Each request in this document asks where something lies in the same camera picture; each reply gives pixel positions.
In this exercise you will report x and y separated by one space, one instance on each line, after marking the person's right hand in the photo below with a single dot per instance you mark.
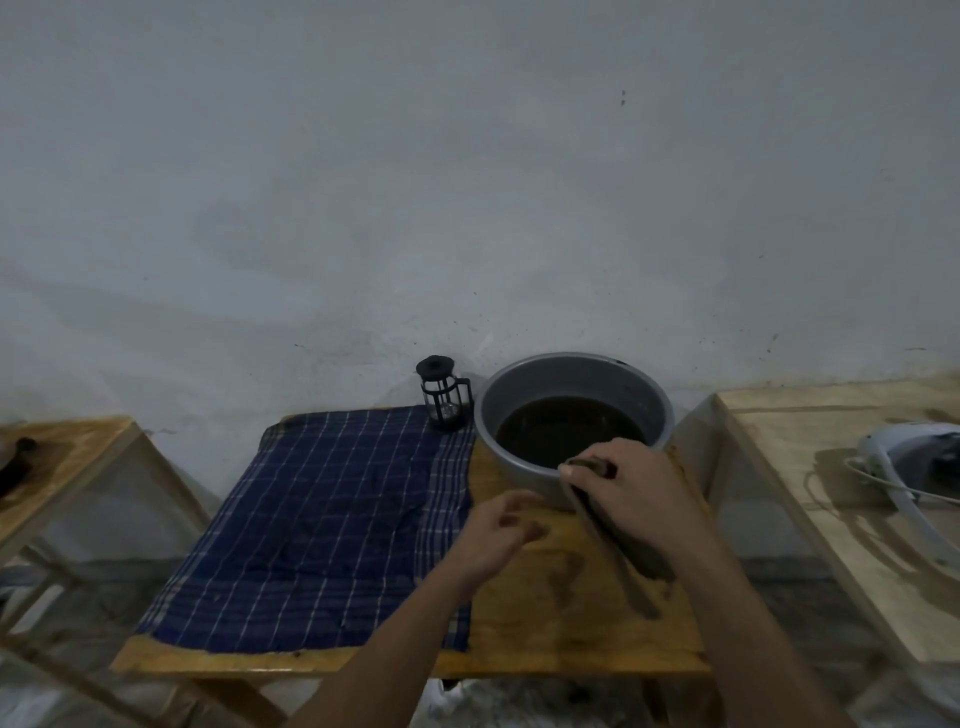
645 499

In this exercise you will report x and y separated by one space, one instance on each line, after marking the person's left hand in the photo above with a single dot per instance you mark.
484 544

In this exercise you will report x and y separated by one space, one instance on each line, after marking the person's left fingers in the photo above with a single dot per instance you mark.
521 501

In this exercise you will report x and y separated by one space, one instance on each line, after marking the person's right thumb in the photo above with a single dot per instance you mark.
581 471

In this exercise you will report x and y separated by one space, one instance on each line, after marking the person's right forearm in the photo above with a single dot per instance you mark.
750 645

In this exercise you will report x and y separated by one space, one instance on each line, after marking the person's left forearm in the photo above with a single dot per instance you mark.
382 660

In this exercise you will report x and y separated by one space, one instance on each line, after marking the dark brown liquid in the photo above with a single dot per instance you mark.
555 431

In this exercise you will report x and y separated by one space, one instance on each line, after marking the grey metal basin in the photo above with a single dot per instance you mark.
510 420

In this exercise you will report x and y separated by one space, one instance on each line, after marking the black french press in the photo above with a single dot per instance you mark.
445 401

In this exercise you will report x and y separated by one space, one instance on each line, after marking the wooden table with varnished top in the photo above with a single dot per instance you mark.
547 630

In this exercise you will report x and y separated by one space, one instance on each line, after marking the blue plaid cloth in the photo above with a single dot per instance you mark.
322 525

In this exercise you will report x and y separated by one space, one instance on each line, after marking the pale plywood table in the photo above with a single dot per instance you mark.
787 450

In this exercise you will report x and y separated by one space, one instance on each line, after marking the white grey headset device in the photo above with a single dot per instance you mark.
911 450

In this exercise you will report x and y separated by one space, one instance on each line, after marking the small wooden folding table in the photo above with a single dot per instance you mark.
71 465

